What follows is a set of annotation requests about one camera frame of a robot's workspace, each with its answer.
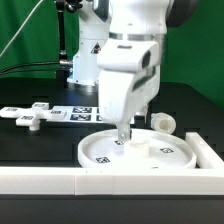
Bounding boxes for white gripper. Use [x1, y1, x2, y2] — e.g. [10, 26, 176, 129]
[97, 39, 160, 141]

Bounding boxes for white round table top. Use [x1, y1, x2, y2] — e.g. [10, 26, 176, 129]
[78, 129, 196, 170]

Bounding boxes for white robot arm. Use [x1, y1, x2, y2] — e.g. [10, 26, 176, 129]
[68, 0, 199, 142]

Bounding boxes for white marker sheet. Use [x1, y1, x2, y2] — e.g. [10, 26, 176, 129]
[48, 106, 102, 124]

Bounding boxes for white cross-shaped table base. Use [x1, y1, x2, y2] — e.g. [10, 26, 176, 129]
[0, 102, 66, 131]

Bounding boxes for white L-shaped border fence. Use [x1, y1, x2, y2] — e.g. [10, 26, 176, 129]
[0, 132, 224, 195]

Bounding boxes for grey diagonal rod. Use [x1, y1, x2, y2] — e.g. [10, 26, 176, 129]
[0, 0, 44, 58]

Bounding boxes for black cables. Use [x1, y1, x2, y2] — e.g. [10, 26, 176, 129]
[0, 60, 73, 76]

